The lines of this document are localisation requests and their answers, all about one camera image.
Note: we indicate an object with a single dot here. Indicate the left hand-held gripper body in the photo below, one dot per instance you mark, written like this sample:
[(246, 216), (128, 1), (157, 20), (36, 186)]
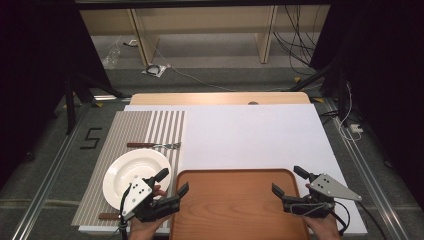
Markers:
[(138, 196)]

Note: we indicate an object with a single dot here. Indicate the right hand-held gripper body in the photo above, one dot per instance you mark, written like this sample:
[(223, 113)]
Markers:
[(328, 188)]

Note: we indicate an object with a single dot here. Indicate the brown wooden tray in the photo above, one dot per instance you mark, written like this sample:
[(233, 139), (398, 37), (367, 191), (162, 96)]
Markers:
[(233, 206)]

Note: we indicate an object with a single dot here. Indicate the person's left hand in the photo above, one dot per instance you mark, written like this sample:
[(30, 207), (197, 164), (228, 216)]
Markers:
[(146, 230)]

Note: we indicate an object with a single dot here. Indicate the person's right hand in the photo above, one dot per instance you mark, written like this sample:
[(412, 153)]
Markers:
[(325, 230)]

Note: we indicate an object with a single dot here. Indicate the white round plate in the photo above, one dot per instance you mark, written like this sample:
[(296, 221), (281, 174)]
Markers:
[(126, 170)]

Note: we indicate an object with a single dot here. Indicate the striped grey placemat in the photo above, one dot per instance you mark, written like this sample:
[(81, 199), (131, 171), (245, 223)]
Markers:
[(133, 128)]

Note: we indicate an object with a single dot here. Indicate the white flat board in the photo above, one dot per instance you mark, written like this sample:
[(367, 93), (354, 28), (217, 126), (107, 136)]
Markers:
[(250, 136)]

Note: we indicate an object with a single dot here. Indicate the white power adapter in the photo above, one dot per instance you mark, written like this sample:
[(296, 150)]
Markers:
[(356, 128)]

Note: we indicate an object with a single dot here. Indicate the light wooden table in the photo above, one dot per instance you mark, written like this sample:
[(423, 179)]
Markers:
[(200, 98)]

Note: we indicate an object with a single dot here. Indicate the black metal stand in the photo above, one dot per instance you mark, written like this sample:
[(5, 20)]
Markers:
[(313, 77)]

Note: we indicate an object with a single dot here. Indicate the black tripod stand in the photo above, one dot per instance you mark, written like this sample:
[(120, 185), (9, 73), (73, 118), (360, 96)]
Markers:
[(71, 103)]

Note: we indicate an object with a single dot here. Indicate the clear crumpled plastic bag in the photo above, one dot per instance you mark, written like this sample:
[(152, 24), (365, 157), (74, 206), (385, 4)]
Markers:
[(111, 58)]

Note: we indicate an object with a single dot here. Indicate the light wooden shelf unit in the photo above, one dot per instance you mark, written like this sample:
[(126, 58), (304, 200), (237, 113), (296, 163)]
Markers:
[(200, 16)]

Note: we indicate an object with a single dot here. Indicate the metal floor rail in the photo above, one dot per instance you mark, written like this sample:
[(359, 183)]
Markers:
[(366, 173), (50, 173)]

